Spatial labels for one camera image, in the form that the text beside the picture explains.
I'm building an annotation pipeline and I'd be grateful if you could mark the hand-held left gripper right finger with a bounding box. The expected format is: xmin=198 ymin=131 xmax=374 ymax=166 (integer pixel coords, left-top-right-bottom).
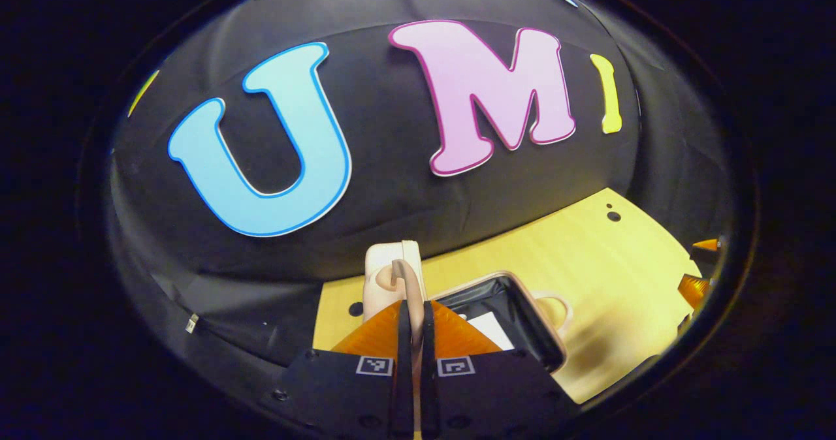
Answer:
xmin=421 ymin=300 xmax=579 ymax=440

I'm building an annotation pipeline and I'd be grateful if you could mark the white squeeze tube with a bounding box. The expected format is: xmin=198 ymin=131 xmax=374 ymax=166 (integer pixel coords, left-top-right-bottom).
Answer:
xmin=466 ymin=312 xmax=517 ymax=352

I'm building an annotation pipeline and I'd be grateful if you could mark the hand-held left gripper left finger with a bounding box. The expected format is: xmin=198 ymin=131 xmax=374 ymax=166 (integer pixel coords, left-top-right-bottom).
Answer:
xmin=271 ymin=300 xmax=414 ymax=440

